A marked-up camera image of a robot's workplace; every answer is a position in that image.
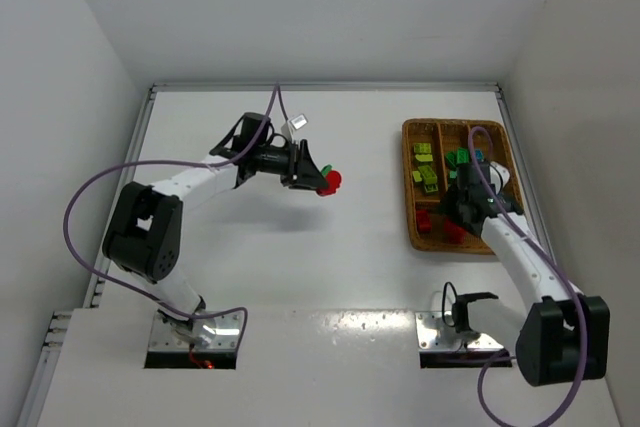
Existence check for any red flower picture lego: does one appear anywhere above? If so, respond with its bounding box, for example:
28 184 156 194
316 170 342 197

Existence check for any lime square lego brick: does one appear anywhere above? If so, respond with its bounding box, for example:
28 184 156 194
423 184 438 195

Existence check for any lime hollow lego brick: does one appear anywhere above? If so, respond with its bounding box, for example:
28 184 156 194
412 165 438 185

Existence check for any lime curved lego piece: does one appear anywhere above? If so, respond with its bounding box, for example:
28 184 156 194
414 154 434 167

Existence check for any red long lego brick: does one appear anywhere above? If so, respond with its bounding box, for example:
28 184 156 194
415 209 432 234

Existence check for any green long lego brick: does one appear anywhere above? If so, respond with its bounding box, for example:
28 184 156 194
445 148 470 170

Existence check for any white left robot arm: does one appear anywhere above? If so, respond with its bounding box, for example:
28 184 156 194
102 113 342 336

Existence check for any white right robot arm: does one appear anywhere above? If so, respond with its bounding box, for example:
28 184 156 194
440 161 610 387

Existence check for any wicker divided basket tray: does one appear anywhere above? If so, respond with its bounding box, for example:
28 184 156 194
401 118 524 255

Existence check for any lime lego brick in basket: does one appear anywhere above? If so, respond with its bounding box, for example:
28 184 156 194
413 142 432 155

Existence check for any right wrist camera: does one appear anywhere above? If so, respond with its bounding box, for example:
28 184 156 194
488 161 511 193

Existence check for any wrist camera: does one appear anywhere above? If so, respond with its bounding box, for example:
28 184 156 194
488 161 511 193
287 114 308 131

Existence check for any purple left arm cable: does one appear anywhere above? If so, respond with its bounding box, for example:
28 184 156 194
63 80 291 348

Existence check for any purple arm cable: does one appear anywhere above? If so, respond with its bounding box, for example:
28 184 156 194
467 125 589 427
63 80 291 348

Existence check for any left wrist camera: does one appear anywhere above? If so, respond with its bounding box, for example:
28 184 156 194
287 114 308 131

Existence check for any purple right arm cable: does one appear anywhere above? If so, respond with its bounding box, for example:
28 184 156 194
467 125 589 427

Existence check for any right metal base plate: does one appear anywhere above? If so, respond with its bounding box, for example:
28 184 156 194
415 311 503 354

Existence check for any metal base plate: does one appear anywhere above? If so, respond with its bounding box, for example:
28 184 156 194
148 312 245 354
415 311 503 354

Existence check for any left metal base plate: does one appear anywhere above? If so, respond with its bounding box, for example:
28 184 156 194
148 312 245 354

